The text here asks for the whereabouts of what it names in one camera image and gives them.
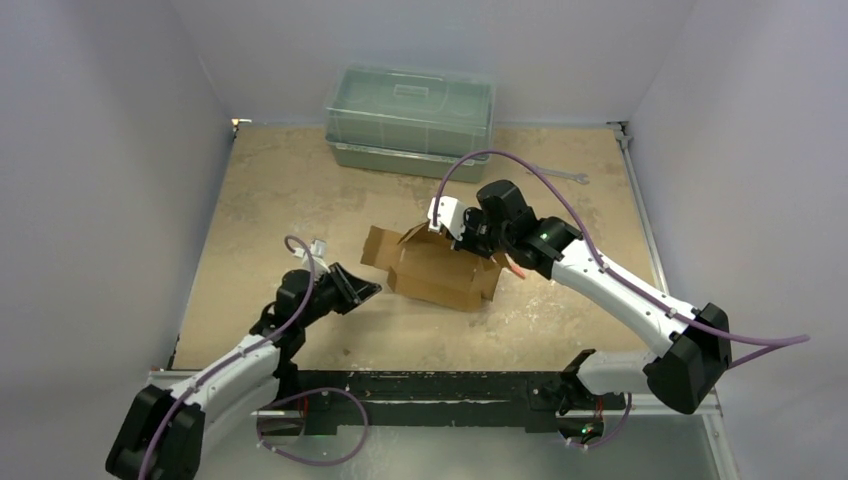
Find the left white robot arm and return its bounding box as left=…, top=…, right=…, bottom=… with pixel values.
left=105, top=263, right=382, bottom=479

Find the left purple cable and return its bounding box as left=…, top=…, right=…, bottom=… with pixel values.
left=137, top=235, right=317, bottom=480

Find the green plastic storage box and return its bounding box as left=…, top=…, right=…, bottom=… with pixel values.
left=324, top=64, right=496, bottom=183

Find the aluminium frame rail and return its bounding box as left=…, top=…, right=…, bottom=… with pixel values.
left=135, top=367, right=740, bottom=480

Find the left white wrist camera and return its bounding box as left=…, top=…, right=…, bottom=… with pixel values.
left=297, top=239, right=329, bottom=277

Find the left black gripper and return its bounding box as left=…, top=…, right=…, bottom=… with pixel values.
left=298, top=262, right=379, bottom=329

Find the red pen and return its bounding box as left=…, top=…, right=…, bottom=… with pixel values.
left=507, top=259, right=526, bottom=279

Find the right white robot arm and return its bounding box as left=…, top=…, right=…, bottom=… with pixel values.
left=428, top=180, right=731, bottom=414

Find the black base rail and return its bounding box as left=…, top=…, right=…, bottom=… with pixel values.
left=271, top=370, right=626, bottom=435

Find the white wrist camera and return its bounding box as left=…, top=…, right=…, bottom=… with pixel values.
left=427, top=196, right=468, bottom=240
left=297, top=239, right=329, bottom=277

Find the brown cardboard box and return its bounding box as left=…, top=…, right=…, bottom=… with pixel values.
left=360, top=222, right=513, bottom=312

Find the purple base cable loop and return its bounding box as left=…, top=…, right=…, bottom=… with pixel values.
left=255, top=388, right=369, bottom=468

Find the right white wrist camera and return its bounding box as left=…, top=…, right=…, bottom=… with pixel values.
left=427, top=196, right=468, bottom=240

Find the silver wrench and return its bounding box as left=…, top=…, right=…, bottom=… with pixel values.
left=526, top=166, right=590, bottom=185

